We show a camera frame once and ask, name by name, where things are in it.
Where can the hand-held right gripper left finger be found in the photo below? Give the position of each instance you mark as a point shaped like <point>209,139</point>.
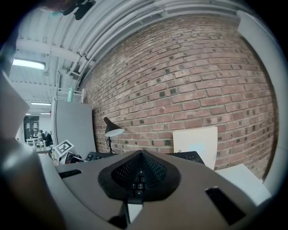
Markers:
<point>85,193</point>

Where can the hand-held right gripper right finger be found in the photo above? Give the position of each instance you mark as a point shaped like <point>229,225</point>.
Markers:
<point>191,197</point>

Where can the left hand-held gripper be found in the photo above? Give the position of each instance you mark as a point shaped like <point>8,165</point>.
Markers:
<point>65,147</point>

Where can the grey metal cabinet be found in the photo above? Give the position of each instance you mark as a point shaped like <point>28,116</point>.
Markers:
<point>74,125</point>

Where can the long ceiling light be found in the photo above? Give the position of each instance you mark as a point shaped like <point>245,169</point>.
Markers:
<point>28,63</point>
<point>41,103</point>

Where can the black desk lamp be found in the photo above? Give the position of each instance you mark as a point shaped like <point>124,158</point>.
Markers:
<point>112,130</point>

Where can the white table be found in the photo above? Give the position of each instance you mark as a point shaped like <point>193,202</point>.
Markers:
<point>240,179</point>

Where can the white shelf rack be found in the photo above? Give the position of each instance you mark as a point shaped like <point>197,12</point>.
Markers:
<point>76,95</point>

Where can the mint green bottle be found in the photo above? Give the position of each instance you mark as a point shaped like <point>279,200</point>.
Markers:
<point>70,94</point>

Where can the white ceiling pipe bundle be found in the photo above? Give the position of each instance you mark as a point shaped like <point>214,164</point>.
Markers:
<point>126,27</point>

